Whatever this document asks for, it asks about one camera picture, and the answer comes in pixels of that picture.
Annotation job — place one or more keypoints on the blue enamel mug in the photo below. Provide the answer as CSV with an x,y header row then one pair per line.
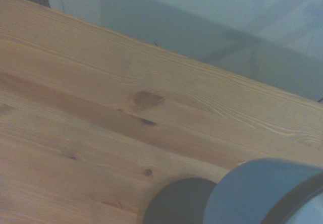
x,y
247,191

